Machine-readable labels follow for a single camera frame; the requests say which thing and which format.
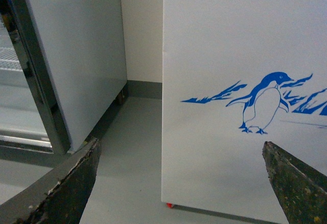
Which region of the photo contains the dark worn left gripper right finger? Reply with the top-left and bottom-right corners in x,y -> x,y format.
262,141 -> 326,223

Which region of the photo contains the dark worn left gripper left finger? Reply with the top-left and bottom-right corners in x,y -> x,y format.
1,138 -> 101,223

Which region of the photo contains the white upright display fridge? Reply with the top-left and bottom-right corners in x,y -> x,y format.
1,0 -> 127,155

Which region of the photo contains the white blue chest freezer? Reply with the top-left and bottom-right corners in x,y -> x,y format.
161,0 -> 326,223

